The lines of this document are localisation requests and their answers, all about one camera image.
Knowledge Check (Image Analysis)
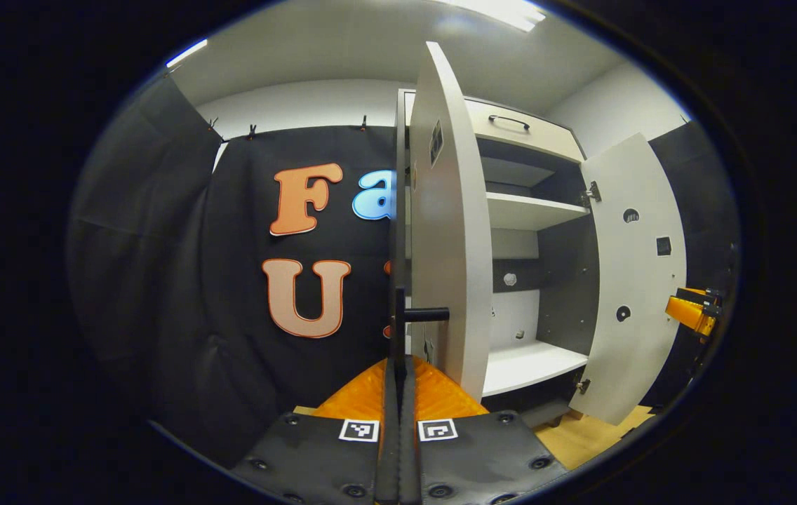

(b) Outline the cabinet door with lizard sticker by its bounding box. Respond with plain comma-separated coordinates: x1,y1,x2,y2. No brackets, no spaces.
570,133,688,427

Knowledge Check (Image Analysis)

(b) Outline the white double-door shoe cabinet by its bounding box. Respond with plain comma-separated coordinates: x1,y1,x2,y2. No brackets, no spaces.
395,88,604,425

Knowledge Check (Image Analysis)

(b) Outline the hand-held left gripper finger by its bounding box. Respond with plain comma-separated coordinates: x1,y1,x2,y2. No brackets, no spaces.
230,358,399,505
398,358,569,505

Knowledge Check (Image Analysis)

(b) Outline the white cabinet shelf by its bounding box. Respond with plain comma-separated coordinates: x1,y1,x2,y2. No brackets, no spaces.
481,340,589,398
486,191,591,232

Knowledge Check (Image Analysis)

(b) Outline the wide ceiling light panel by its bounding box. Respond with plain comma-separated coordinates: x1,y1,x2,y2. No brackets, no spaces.
441,0,547,33

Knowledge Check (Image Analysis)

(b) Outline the cabinet door with camera sticker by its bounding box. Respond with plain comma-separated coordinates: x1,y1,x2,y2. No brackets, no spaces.
391,41,495,405

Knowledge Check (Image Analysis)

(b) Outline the black backdrop cloth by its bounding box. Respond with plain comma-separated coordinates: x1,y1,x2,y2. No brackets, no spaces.
65,70,743,464

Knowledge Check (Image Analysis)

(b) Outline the narrow ceiling light strip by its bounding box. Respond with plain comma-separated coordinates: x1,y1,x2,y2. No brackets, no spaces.
166,39,208,69

